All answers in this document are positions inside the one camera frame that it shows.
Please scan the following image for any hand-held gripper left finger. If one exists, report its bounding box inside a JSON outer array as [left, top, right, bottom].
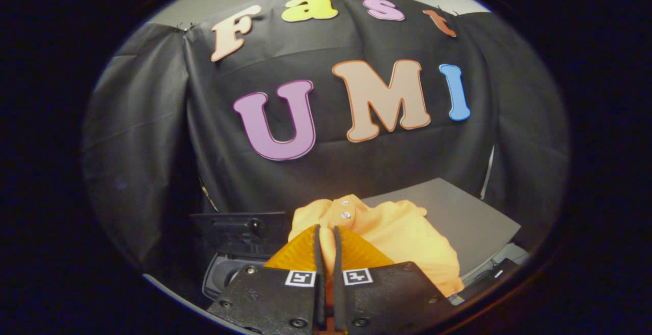
[[206, 224, 327, 335]]

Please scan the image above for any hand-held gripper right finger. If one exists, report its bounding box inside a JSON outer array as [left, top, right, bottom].
[[333, 225, 455, 335]]

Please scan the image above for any grey washing machine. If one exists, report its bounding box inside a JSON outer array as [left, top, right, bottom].
[[202, 253, 268, 302]]

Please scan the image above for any orange shirt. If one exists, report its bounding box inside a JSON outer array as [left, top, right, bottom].
[[288, 194, 465, 299]]

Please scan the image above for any black backdrop cloth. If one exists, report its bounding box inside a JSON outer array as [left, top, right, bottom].
[[81, 0, 570, 274]]

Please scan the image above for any beige cabinet with dark frame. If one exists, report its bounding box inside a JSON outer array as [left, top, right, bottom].
[[361, 177, 522, 278]]

